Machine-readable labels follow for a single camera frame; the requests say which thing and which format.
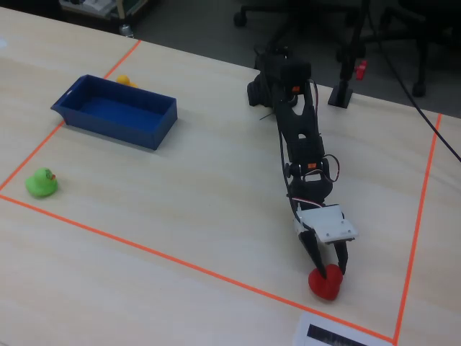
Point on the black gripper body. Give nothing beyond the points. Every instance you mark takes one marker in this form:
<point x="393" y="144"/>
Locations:
<point x="328" y="226"/>

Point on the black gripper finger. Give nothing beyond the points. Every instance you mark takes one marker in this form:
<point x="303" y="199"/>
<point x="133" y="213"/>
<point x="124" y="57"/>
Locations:
<point x="342" y="257"/>
<point x="315" y="252"/>

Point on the red rubber duck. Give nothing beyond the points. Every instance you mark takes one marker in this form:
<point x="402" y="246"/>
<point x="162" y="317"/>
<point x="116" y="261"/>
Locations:
<point x="329" y="286"/>

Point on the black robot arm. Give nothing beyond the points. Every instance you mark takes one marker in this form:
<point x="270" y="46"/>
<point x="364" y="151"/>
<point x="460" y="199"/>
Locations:
<point x="295" y="119"/>

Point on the blue plastic box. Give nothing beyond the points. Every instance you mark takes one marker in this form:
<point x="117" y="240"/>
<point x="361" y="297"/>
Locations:
<point x="119" y="111"/>

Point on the yellow rubber duck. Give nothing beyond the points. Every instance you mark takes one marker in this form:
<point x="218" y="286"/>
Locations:
<point x="124" y="80"/>

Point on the green rubber duck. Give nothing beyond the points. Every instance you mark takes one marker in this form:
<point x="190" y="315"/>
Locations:
<point x="41" y="184"/>

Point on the white printed paper sheet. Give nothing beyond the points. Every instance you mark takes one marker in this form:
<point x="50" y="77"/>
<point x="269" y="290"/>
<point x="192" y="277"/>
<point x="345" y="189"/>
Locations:
<point x="331" y="333"/>

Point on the orange tape line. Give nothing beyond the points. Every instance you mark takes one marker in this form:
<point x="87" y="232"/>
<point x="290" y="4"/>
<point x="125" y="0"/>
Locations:
<point x="417" y="223"/>
<point x="32" y="156"/>
<point x="180" y="261"/>

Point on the red clamp knob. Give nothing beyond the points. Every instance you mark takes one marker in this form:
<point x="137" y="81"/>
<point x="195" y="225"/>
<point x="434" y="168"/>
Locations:
<point x="361" y="69"/>

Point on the black office chair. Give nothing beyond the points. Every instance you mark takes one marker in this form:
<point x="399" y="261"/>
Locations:
<point x="414" y="39"/>

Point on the storage cart with wheel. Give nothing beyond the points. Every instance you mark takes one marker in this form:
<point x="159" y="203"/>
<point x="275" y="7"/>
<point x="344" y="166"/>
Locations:
<point x="104" y="9"/>

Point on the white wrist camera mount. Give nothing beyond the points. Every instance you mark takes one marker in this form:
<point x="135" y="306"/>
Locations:
<point x="329" y="223"/>

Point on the black camera stand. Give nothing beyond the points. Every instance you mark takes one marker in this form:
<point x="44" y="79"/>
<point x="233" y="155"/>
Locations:
<point x="342" y="93"/>

